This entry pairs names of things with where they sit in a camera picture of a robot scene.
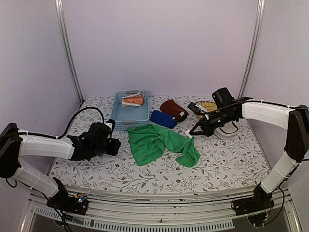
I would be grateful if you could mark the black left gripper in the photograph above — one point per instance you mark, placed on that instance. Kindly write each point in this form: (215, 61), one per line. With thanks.
(115, 149)

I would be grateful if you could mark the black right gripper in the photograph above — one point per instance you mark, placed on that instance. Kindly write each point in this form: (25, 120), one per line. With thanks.
(208, 129)

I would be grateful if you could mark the green towel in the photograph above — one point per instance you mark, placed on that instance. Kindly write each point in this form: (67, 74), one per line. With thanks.
(150, 141)

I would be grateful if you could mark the orange bunny pattern towel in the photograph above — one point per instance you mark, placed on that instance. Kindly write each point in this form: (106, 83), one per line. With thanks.
(135, 100)

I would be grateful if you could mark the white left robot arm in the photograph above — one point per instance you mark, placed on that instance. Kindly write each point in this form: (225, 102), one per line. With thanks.
(16, 144)

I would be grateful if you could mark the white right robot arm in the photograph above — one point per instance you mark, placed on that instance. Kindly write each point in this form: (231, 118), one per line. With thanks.
(282, 131)

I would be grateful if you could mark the yellow woven bamboo tray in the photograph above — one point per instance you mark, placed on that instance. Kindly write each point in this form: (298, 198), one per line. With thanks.
(208, 105)

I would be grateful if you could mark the white bowl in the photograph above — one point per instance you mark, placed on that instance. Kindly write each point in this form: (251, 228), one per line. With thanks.
(227, 131)

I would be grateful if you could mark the brown rolled towel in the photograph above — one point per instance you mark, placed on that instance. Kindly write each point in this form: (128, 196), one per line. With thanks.
(171, 108)

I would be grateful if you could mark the blue rolled towel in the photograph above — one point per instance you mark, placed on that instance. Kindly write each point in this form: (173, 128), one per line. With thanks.
(163, 119)

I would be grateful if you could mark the light blue plastic basket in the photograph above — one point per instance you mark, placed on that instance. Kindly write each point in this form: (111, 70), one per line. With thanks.
(130, 116)

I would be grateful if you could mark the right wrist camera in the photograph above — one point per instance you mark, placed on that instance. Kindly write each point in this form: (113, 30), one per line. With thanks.
(197, 109)

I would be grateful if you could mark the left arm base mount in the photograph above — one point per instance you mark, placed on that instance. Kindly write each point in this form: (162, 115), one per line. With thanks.
(77, 204)

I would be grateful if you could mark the right aluminium frame post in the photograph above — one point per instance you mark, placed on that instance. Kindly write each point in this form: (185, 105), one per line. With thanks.
(253, 47)

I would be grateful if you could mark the aluminium frame post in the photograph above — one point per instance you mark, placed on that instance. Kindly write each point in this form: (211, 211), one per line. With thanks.
(66, 44)
(253, 47)

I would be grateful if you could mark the aluminium front rail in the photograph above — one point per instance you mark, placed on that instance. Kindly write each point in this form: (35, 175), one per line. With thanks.
(213, 211)

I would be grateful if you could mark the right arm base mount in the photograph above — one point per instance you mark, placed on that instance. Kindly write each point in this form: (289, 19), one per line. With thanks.
(260, 200)

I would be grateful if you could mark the left aluminium frame post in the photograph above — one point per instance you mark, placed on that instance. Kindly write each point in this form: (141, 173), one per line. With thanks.
(66, 44)

